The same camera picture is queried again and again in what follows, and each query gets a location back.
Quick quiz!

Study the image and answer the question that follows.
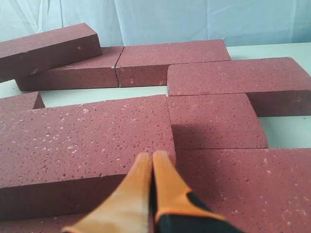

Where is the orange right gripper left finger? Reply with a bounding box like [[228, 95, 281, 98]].
[[62, 152, 152, 233]]

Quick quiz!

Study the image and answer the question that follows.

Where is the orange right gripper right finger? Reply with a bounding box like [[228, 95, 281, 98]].
[[153, 150, 226, 233]]

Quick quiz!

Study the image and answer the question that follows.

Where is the red brick lifted front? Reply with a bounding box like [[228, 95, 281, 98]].
[[0, 95, 175, 221]]

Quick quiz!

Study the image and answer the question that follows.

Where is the red brick pushed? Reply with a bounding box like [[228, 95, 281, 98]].
[[0, 92, 45, 114]]

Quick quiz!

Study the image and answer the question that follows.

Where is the red brick front large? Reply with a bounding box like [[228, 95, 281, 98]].
[[0, 214, 85, 233]]

